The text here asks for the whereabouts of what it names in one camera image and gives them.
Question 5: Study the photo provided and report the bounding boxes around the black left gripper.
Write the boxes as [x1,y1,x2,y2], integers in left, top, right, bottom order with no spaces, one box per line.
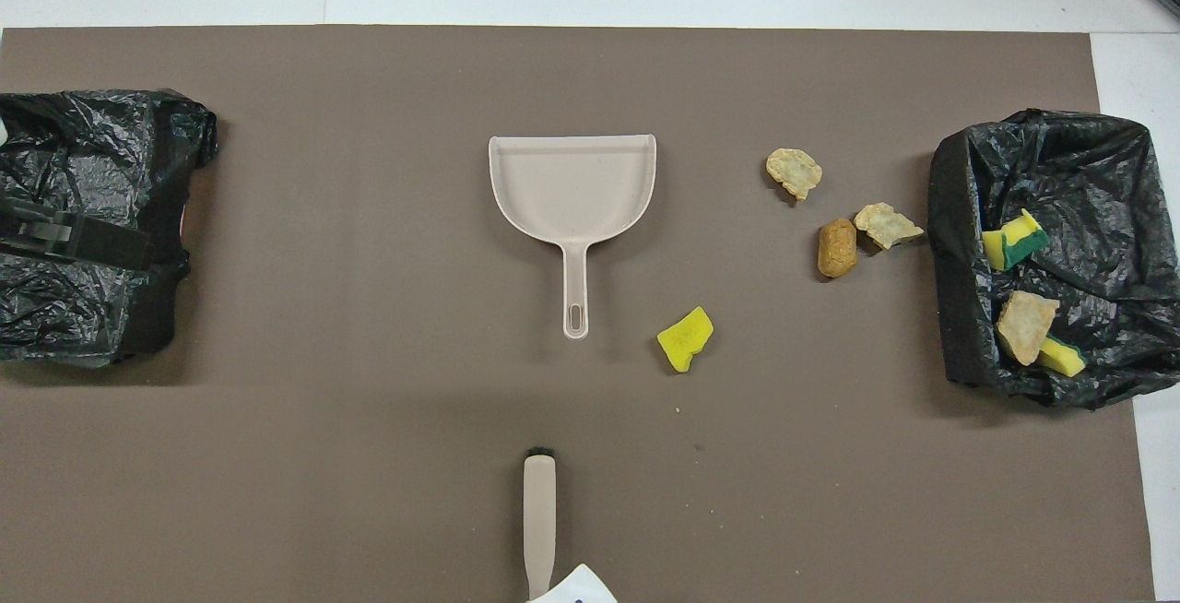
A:
[0,200,153,267]

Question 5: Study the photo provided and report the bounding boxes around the beige plastic dustpan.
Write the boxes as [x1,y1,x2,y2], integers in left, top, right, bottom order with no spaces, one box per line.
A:
[488,134,657,341]

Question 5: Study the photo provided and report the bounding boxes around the beige hand brush black bristles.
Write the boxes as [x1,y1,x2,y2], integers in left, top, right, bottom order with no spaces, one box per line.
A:
[523,446,558,600]

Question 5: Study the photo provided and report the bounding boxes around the green yellow sponge piece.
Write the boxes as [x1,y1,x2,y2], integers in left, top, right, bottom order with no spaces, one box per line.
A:
[982,208,1050,272]
[1037,334,1088,379]

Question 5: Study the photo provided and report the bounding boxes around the pale rock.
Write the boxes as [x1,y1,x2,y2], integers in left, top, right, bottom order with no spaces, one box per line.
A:
[996,290,1061,367]

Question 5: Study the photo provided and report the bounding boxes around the black bag lined trash bin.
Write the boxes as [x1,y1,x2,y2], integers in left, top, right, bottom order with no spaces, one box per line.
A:
[927,108,1180,410]
[0,89,219,369]

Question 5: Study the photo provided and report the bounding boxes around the brown table mat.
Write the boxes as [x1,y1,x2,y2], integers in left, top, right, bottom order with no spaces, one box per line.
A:
[0,27,1155,603]

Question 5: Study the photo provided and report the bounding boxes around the all yellow sponge piece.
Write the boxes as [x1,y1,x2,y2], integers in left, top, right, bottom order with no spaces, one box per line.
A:
[656,306,715,374]

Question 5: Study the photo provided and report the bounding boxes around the pale crumpled bread chunk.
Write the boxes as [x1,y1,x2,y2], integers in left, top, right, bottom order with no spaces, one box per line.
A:
[765,148,823,203]

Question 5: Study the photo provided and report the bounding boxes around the brown bread roll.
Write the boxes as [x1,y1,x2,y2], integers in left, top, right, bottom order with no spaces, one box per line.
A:
[817,219,858,279]

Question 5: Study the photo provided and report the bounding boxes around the pale yellow crumpled lump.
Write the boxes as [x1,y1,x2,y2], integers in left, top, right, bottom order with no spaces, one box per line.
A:
[853,202,926,252]

